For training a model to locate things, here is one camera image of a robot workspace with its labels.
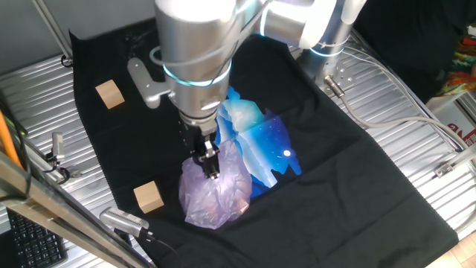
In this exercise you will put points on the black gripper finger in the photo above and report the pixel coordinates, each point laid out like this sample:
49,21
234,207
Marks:
198,156
212,160

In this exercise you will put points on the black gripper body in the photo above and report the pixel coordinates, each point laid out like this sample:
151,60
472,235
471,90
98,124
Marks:
197,136

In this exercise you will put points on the purple translucent plastic bag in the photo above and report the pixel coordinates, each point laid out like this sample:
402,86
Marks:
215,201

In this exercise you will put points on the wooden block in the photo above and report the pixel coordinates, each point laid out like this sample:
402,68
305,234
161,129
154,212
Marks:
243,207

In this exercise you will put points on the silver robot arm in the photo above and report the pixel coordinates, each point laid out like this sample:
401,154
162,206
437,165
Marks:
193,44

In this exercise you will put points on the plain wooden cube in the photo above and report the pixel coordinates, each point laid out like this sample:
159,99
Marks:
148,197
109,94

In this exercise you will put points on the black cloth with blue print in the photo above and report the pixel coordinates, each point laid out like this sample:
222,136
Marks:
334,208

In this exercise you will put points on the thin metal rod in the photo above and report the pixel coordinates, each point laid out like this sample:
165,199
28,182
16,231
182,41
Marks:
52,28

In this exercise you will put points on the black computer keyboard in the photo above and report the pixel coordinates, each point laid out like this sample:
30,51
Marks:
33,242

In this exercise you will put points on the orange pole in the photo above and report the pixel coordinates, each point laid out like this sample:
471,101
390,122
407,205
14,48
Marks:
6,139

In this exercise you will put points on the person in black clothing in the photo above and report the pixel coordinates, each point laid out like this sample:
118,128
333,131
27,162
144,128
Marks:
401,37

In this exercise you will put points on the red and white carton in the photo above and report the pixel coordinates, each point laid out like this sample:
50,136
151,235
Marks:
461,128

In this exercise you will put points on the colourful patterned fabric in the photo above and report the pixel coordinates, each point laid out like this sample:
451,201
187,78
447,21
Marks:
461,80

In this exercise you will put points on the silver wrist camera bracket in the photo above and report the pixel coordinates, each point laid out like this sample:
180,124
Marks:
147,87

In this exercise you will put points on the ribbed silver camera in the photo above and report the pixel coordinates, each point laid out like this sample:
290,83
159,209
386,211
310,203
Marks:
122,220

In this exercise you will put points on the aluminium camera stand rail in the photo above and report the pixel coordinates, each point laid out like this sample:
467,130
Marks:
74,173

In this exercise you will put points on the small silver camera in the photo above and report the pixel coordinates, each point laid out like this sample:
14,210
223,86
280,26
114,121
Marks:
57,145

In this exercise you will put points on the aluminium frame beam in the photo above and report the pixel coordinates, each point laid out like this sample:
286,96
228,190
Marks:
56,219

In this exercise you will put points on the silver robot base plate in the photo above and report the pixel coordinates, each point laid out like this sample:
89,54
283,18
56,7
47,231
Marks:
344,74

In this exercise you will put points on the short aluminium rail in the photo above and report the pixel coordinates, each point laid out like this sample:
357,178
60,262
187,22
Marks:
455,162

